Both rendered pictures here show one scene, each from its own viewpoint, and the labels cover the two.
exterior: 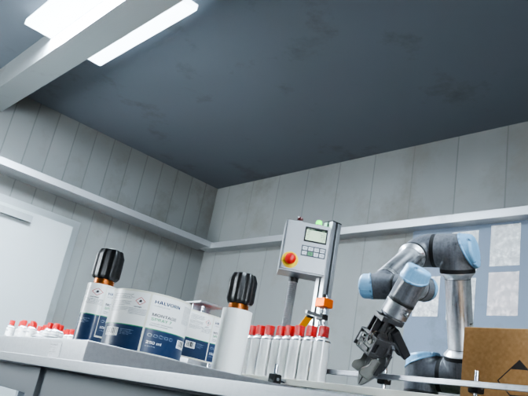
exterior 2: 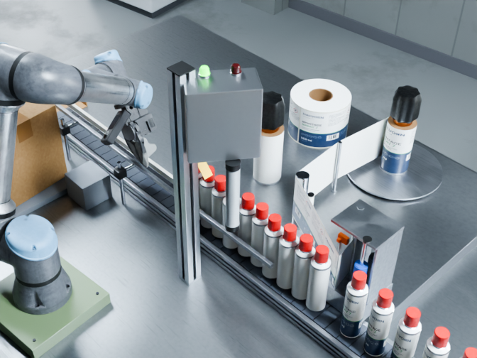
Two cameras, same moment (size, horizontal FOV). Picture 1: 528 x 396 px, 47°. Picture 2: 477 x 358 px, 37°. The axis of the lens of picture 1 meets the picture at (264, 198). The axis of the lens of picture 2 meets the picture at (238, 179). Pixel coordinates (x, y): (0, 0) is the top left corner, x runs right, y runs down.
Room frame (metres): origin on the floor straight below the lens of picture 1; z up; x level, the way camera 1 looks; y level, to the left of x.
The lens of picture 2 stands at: (3.48, -0.37, 2.31)
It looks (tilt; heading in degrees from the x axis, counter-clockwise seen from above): 40 degrees down; 170
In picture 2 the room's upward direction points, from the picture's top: 1 degrees clockwise
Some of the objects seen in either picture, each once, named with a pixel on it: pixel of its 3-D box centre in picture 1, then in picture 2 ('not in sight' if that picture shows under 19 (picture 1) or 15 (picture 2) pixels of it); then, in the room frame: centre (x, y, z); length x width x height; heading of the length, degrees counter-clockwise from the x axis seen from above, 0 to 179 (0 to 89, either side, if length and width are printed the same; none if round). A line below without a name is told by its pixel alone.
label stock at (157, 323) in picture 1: (146, 326); (319, 113); (1.57, 0.23, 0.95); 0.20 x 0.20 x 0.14
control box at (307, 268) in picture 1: (304, 251); (221, 114); (2.14, -0.18, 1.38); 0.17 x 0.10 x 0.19; 90
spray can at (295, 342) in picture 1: (295, 357); (209, 197); (1.97, -0.19, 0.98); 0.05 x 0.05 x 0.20
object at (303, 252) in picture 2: not in sight; (303, 266); (2.27, 0.01, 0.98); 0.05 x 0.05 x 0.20
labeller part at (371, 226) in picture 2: (203, 305); (367, 223); (2.30, 0.15, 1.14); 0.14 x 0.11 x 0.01; 35
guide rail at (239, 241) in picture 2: (361, 374); (143, 170); (1.79, -0.37, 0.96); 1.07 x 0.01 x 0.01; 35
